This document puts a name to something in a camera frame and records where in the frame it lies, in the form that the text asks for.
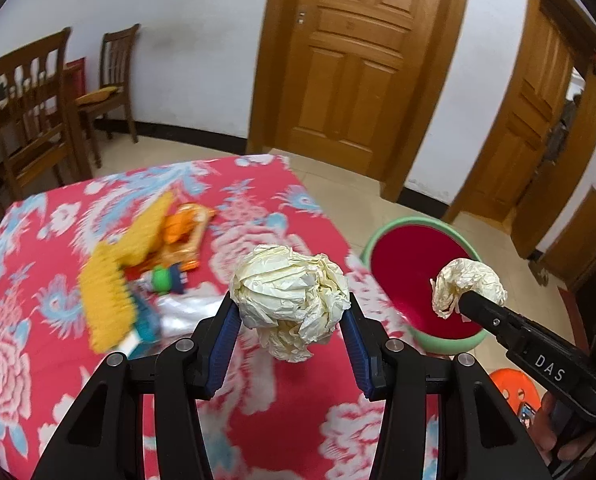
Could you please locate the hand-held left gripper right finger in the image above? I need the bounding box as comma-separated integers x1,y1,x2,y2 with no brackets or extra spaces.
340,300,551,480

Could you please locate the open wooden panel door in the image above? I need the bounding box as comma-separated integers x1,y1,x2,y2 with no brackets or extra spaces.
465,7,576,223

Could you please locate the wooden chair with cushion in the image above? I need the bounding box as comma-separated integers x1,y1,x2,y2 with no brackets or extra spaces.
75,23,141,168

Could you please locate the person's right hand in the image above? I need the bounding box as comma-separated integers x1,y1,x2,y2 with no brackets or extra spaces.
533,392,564,456

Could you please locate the small paper ball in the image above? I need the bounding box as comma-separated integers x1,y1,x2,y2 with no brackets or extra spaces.
430,257,508,320

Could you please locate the yellow seat cushion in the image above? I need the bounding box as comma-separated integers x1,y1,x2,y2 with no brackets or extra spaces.
75,86,122,107

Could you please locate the green bin with red liner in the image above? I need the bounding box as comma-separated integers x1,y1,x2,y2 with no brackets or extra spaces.
360,216,489,356

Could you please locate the green and blue toy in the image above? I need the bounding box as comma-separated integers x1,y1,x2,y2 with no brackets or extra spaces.
150,264,189,295

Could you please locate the orange snack packet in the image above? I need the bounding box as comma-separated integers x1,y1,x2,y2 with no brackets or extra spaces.
148,203,216,273

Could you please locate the blue and white packet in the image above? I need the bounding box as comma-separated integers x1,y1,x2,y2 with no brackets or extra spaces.
120,300,164,359

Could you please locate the closed wooden panel door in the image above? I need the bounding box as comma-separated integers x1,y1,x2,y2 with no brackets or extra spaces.
273,0,446,178

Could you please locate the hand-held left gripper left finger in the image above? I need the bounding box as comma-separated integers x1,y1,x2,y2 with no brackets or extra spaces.
30,292,241,480

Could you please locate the wooden door frame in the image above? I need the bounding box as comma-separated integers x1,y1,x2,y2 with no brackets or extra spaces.
247,0,475,203
443,0,596,261

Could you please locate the low wooden cabinet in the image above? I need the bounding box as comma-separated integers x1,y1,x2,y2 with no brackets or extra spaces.
535,185,596,292

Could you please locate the red cloth item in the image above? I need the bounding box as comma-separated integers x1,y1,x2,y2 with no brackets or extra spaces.
65,57,87,97

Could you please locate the yellow foam fruit net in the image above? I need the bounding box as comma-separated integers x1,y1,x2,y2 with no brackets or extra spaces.
78,191,176,353

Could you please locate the clear plastic bag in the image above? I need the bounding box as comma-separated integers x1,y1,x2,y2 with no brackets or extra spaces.
155,291,224,339

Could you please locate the grey clothing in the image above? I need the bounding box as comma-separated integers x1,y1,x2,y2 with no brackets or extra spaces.
543,95,582,166

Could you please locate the wooden slat-back chair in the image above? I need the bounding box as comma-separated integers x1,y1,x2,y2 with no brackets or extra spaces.
0,26,96,201

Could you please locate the orange plastic stool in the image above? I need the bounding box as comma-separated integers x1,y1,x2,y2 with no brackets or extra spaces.
489,367,549,429

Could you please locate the red floral tablecloth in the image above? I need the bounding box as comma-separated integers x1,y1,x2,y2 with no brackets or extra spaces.
0,154,439,480

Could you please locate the large paper ball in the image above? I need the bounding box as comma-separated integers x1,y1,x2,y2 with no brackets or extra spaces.
230,245,351,363

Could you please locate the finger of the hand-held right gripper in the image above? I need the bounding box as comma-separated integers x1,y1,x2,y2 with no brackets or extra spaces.
459,290,527,349

